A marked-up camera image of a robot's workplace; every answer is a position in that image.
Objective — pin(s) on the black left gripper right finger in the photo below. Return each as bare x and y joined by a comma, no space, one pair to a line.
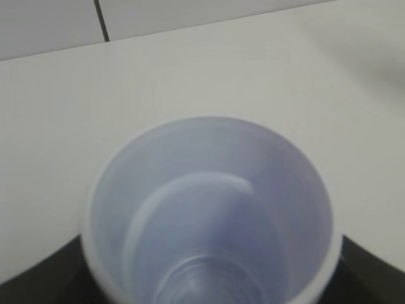
361,277

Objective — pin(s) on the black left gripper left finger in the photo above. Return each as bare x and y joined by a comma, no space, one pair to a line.
62,277

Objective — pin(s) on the blue paper cup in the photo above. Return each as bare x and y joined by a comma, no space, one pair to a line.
210,210

